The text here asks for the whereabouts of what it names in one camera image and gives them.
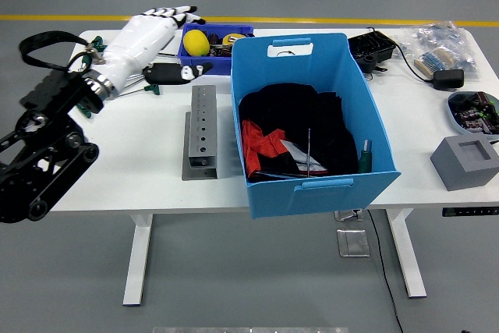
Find black power adapter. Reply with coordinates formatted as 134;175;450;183
432;69;465;91

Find dark parts in bin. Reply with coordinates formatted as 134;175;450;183
207;32;235;58

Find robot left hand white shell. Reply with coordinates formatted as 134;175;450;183
99;5;214;90

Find dark electronic parts pile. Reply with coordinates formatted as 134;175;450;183
448;91;499;134

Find small dark blue bin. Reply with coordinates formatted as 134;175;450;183
177;23;255;76

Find small green T-handle hex key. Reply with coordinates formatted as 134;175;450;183
116;83;161;97
306;127;313;179

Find black floor cable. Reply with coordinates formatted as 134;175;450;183
366;210;405;333

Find black round socket part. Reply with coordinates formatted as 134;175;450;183
357;53;389;76

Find pale blue oval plate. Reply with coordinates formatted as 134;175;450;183
446;90;499;136

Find large green T-handle hex key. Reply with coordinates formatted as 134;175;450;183
249;138;374;179

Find yellow ball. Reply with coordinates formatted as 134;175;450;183
182;29;211;57

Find grey white fabric piece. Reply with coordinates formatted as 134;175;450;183
282;140;328;172

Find beige resistor tape roll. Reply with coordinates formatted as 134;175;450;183
413;47;455;80

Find black plastic tray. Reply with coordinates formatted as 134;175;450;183
346;30;398;65

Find grey metal tool stand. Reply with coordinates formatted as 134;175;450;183
181;84;218;182

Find red cloth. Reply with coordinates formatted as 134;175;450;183
241;119;292;176

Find large blue folding box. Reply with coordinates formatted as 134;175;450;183
230;32;402;219

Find white table leg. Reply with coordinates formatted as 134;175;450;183
122;214;154;307
385;208;428;299

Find clear bags of components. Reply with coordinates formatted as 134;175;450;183
395;20;480;80

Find grey block with square recess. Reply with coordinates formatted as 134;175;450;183
429;133;499;192

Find black cloth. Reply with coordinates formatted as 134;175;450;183
238;83;359;182

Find black table control panel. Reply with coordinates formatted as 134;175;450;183
441;206;499;218

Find black adapter cord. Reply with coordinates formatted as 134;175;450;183
366;27;436;84

